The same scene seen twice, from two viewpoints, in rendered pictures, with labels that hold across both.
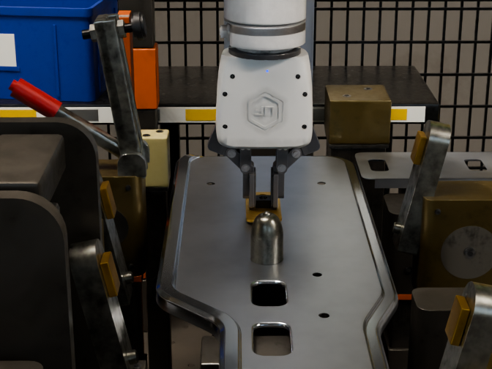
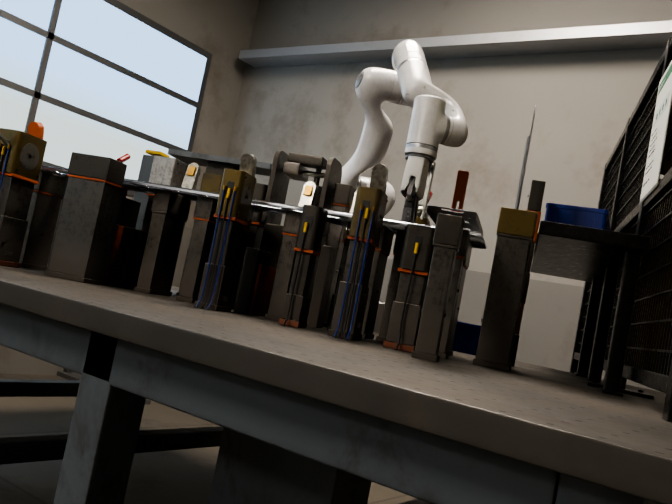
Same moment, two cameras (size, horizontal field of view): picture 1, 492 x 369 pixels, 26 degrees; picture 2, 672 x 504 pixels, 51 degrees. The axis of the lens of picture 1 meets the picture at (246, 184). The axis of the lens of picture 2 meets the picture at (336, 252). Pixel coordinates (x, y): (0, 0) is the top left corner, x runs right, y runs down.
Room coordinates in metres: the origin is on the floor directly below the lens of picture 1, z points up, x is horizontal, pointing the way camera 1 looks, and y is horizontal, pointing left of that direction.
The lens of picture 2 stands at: (1.42, -1.78, 0.78)
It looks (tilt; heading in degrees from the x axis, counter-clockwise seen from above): 4 degrees up; 106
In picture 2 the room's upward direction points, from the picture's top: 11 degrees clockwise
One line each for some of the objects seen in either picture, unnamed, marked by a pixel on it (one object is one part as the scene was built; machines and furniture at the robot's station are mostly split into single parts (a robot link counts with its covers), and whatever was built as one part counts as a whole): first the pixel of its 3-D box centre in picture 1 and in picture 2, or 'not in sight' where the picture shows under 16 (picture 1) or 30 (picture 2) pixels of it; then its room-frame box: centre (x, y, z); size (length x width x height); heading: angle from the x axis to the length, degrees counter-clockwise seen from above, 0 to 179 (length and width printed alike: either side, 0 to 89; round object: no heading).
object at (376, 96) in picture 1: (352, 218); (505, 288); (1.36, -0.15, 0.88); 0.08 x 0.08 x 0.36; 0
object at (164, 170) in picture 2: not in sight; (161, 226); (0.29, 0.15, 0.90); 0.13 x 0.08 x 0.41; 90
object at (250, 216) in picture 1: (263, 203); not in sight; (1.09, -0.02, 1.01); 0.08 x 0.04 x 0.01; 1
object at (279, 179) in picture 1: (285, 175); (408, 210); (1.09, -0.04, 1.04); 0.03 x 0.03 x 0.07; 1
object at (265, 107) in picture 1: (264, 91); (416, 176); (1.09, -0.02, 1.14); 0.10 x 0.07 x 0.11; 91
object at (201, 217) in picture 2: not in sight; (204, 251); (0.54, -0.02, 0.84); 0.12 x 0.05 x 0.29; 90
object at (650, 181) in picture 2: not in sight; (662, 130); (1.64, -0.11, 1.30); 0.23 x 0.02 x 0.31; 90
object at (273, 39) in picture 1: (262, 32); (420, 153); (1.09, -0.02, 1.20); 0.09 x 0.08 x 0.03; 91
